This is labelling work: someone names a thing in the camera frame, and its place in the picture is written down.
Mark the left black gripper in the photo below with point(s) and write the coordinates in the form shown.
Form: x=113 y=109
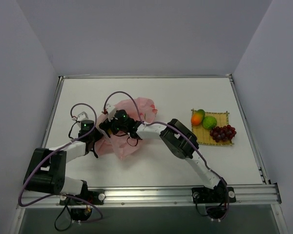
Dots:
x=95 y=136

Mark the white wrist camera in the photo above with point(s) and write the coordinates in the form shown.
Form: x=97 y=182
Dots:
x=109 y=111
x=80 y=117

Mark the green fake fruit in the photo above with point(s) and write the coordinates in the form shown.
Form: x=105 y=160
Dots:
x=209 y=122

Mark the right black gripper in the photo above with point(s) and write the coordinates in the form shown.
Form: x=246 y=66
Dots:
x=107 y=126

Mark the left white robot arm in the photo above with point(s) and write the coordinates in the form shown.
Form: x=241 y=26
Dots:
x=46 y=172

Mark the yellow bamboo mat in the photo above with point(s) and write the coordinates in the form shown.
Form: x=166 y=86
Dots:
x=202 y=134

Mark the aluminium front rail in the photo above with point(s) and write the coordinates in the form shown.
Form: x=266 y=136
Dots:
x=263 y=194

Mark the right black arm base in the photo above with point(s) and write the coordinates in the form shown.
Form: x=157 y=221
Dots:
x=213 y=203

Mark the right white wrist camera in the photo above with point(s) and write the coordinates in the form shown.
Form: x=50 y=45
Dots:
x=109 y=111

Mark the orange fake fruit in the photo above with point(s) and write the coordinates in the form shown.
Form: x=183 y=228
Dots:
x=197 y=117

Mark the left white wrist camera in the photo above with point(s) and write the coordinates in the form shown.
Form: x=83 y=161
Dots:
x=80 y=117

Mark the pink plastic bag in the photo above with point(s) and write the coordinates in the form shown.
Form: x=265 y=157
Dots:
x=117 y=138

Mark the dark red fake grapes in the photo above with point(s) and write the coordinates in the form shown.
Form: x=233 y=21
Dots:
x=223 y=134

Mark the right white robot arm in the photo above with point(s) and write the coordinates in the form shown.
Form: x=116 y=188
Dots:
x=176 y=136

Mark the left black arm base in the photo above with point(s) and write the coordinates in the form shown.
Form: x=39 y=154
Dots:
x=84 y=208

